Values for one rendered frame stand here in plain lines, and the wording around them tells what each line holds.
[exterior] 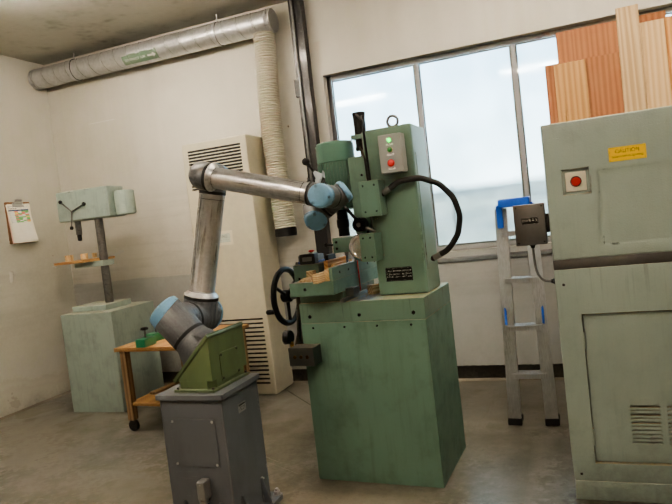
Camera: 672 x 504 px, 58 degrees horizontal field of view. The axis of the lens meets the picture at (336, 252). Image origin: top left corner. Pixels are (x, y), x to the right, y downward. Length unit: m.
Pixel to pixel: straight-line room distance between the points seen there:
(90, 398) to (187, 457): 2.25
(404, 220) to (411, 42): 1.85
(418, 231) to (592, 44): 1.86
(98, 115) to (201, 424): 3.39
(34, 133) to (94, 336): 1.83
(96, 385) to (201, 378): 2.28
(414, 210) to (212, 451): 1.26
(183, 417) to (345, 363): 0.71
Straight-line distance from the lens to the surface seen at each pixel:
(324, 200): 2.24
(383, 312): 2.56
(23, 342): 5.22
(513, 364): 3.31
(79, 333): 4.66
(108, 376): 4.58
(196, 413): 2.47
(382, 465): 2.77
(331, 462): 2.86
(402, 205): 2.60
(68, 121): 5.55
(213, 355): 2.42
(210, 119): 4.71
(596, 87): 3.92
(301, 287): 2.62
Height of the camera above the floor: 1.15
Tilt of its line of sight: 3 degrees down
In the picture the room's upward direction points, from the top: 7 degrees counter-clockwise
